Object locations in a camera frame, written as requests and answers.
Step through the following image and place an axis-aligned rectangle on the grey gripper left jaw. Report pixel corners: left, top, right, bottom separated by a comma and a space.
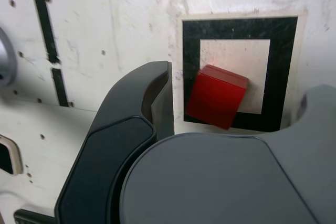
54, 60, 176, 224

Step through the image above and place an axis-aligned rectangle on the red cube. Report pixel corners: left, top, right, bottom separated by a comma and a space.
185, 63, 249, 131

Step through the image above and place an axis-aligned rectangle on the black tape square outline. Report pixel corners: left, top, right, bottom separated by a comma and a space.
182, 16, 299, 132

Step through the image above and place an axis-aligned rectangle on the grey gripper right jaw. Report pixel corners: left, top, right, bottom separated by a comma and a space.
118, 84, 336, 224

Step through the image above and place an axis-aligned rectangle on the black tape strip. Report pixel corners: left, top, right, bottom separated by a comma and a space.
33, 0, 69, 107

